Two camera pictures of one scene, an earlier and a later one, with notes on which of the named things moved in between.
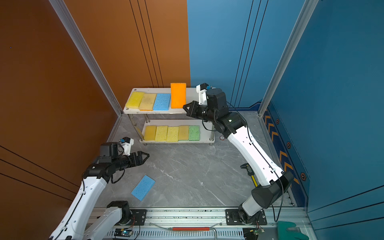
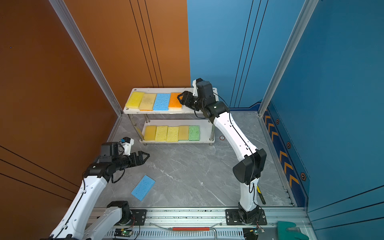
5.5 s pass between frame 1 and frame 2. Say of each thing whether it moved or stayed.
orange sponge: moved
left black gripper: stayed
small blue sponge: stayed
